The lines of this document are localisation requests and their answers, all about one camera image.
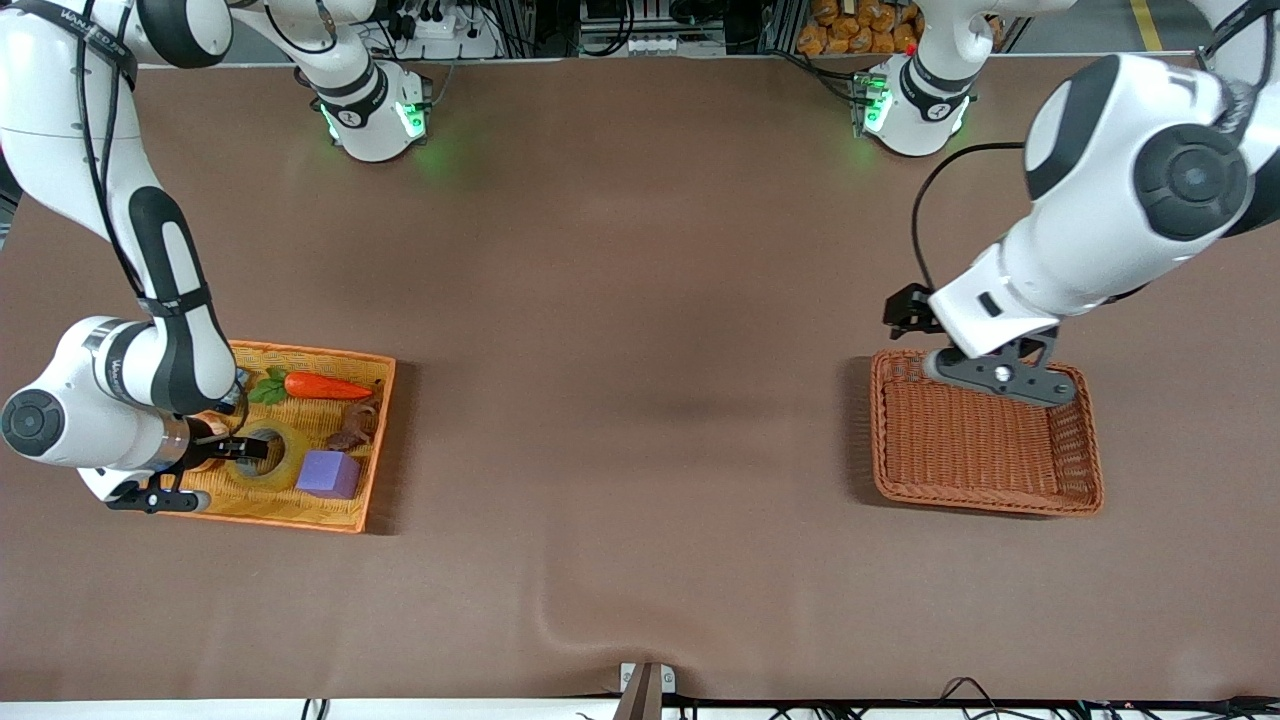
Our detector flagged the yellow packing tape roll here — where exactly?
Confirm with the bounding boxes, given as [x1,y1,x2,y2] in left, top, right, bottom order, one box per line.
[224,419,313,493]

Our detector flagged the orange woven tray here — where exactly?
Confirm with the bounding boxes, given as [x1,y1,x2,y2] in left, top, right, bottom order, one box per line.
[118,337,398,535]

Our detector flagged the purple foam cube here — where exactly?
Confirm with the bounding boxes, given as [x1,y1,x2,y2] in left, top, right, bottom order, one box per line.
[295,449,363,501]

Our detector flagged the orange toy carrot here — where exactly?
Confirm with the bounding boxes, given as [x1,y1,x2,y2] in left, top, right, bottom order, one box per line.
[247,366,386,406]

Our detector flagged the brown toy pretzel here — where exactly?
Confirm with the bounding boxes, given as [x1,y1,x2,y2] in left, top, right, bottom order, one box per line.
[324,397,385,453]

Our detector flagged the brown wicker basket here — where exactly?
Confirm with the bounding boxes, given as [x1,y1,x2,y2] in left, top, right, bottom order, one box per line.
[867,348,1106,519]

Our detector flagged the bin of toy breads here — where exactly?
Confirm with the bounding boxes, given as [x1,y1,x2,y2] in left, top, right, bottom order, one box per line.
[793,0,1004,57]

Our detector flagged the white power strip with plugs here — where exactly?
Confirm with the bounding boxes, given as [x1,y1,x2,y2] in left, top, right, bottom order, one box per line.
[385,0,504,61]

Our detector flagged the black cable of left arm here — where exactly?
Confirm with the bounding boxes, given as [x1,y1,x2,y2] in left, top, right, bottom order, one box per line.
[910,141,1031,297]

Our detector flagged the black looped floor cable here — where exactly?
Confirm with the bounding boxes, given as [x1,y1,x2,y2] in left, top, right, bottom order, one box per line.
[938,677,1081,720]

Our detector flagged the metal table edge bracket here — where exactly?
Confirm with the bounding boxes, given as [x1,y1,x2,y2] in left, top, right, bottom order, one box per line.
[613,660,678,720]

